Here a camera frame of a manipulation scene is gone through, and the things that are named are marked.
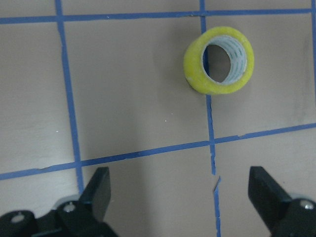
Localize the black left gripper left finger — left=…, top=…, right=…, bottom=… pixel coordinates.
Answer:
left=0, top=167, right=117, bottom=237

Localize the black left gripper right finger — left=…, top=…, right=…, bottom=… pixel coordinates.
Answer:
left=248, top=166, right=316, bottom=237

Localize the yellow clear tape roll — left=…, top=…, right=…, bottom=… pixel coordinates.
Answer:
left=183, top=26, right=254, bottom=95

